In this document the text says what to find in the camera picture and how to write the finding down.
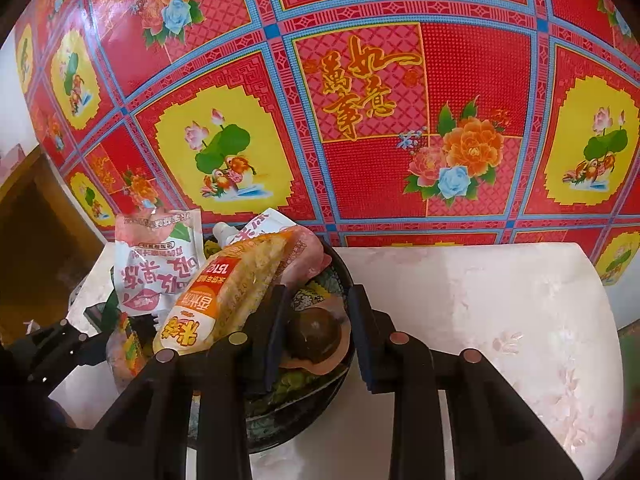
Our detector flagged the brown braised egg pack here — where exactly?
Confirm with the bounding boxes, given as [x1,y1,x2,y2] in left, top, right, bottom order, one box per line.
[280,295,352,376]

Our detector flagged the orange cracker packet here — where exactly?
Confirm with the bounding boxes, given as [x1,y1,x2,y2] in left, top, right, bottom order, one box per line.
[153,236,286,356]

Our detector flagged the red snack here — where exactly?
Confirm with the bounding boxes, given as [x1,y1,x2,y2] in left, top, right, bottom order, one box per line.
[105,313,146,393]

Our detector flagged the green snack packet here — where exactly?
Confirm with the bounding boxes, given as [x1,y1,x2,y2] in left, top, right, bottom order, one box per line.
[84,290,120,334]

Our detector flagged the dark round snack plate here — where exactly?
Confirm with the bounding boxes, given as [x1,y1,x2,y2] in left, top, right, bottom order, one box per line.
[181,244,355,453]

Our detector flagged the pink white jelly pouch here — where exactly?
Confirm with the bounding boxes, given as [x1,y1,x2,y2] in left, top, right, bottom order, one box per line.
[213,208,332,290]

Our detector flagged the wooden bedside shelf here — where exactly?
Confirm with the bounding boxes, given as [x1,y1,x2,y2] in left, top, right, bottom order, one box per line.
[1,148,104,346]

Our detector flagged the red floral patterned cloth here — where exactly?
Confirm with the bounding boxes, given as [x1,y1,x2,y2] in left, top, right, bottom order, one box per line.
[14,0,639,286]

